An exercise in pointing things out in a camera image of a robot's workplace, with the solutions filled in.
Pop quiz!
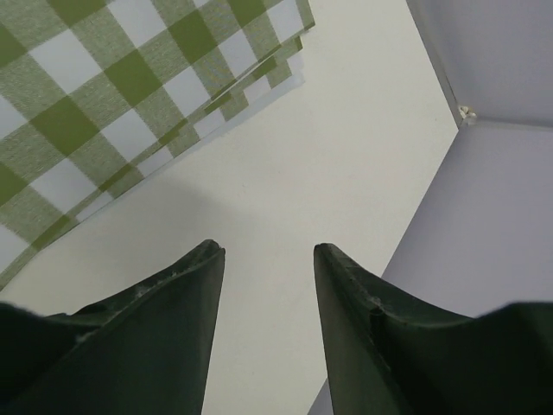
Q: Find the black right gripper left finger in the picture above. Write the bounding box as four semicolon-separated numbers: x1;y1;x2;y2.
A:
1;239;226;414

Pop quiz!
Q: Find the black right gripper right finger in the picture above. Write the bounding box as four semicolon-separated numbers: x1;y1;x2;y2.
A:
314;243;552;414

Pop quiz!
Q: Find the green white checkered cloth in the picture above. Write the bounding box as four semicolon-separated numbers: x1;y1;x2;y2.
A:
1;1;315;284

